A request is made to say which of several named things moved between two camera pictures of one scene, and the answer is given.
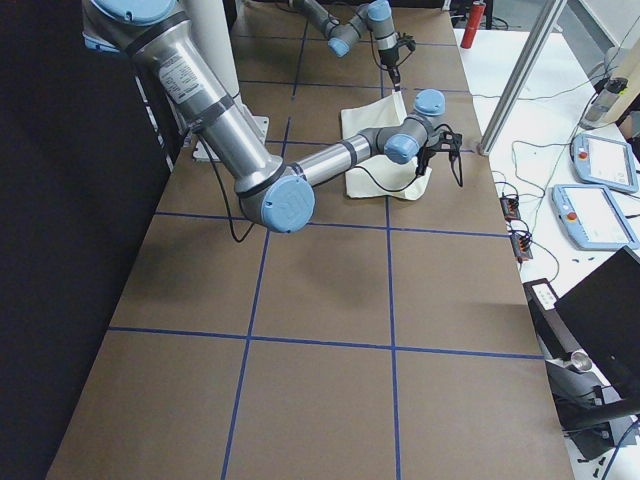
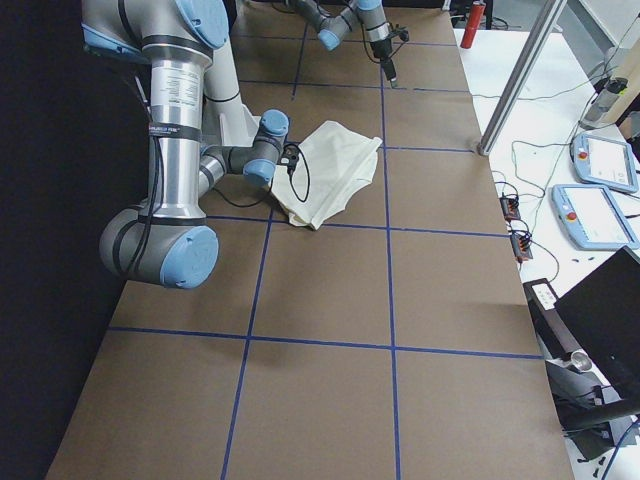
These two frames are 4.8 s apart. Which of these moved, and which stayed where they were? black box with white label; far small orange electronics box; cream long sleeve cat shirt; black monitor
Moved: cream long sleeve cat shirt
Stayed: black box with white label; far small orange electronics box; black monitor
